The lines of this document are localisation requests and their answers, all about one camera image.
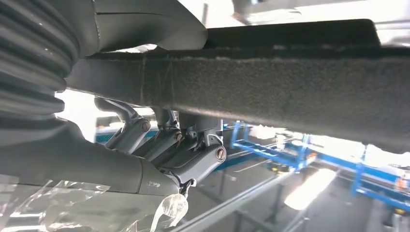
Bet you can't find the blue metal shelf rack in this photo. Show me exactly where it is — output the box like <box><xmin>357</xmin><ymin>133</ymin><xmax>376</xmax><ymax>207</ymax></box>
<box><xmin>315</xmin><ymin>152</ymin><xmax>410</xmax><ymax>216</ymax></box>
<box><xmin>221</xmin><ymin>121</ymin><xmax>321</xmax><ymax>172</ymax></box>

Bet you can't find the grey metal frame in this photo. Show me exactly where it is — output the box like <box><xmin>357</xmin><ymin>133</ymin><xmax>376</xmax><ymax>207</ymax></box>
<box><xmin>170</xmin><ymin>170</ymin><xmax>321</xmax><ymax>232</ymax></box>

